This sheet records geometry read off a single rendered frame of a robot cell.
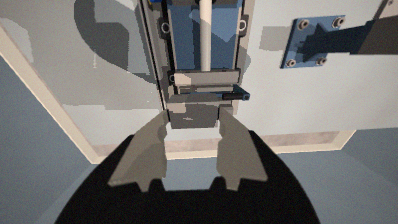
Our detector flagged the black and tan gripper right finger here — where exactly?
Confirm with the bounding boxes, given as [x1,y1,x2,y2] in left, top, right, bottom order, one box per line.
[216,107,321,224]

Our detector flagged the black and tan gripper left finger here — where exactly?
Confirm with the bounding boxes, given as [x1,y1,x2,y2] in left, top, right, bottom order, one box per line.
[54,109,170,224]

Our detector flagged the grey metal block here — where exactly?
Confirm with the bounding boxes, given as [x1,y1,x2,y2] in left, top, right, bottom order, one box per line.
[167,93,219,129]

